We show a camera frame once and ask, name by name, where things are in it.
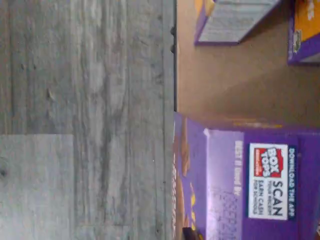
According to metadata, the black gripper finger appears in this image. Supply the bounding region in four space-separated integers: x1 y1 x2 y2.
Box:
182 226 200 240

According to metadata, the purple box brown patch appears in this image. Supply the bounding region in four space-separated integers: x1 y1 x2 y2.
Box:
172 111 320 240

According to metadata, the purple box orange patch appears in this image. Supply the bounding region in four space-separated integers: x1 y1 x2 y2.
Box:
286 0 320 67
194 0 285 47

